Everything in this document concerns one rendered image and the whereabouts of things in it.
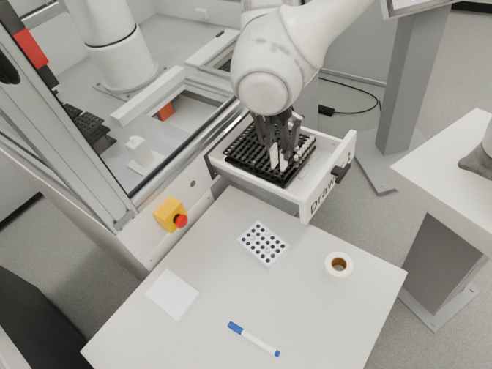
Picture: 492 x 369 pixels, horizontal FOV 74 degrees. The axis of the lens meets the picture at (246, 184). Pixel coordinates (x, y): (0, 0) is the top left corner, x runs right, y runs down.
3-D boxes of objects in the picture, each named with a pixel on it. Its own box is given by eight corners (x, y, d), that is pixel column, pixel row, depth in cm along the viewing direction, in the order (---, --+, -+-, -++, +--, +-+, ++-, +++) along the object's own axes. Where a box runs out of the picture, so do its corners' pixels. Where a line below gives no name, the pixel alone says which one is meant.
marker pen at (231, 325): (280, 352, 74) (280, 350, 73) (277, 359, 73) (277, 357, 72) (231, 321, 80) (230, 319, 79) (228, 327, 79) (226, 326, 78)
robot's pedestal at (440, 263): (479, 292, 145) (588, 185, 87) (433, 334, 138) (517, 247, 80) (422, 245, 163) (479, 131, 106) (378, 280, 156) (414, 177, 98)
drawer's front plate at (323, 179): (353, 157, 100) (356, 129, 91) (305, 226, 87) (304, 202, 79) (348, 155, 101) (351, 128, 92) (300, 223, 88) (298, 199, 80)
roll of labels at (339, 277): (358, 276, 82) (359, 269, 79) (334, 288, 81) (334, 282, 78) (342, 254, 87) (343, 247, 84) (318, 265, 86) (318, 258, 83)
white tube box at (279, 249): (291, 252, 89) (290, 245, 87) (269, 273, 87) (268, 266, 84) (259, 226, 96) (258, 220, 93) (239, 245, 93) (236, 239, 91)
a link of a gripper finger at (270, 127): (270, 113, 72) (264, 112, 73) (268, 150, 81) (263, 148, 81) (278, 105, 74) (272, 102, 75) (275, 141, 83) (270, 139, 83)
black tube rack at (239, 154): (315, 154, 101) (315, 138, 96) (285, 193, 93) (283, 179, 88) (258, 132, 111) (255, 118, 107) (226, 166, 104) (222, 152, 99)
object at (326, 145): (345, 154, 99) (347, 140, 94) (302, 216, 88) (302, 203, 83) (242, 118, 118) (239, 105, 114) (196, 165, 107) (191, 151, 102)
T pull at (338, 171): (351, 166, 87) (351, 162, 86) (338, 185, 84) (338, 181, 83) (338, 162, 89) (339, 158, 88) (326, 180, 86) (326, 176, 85)
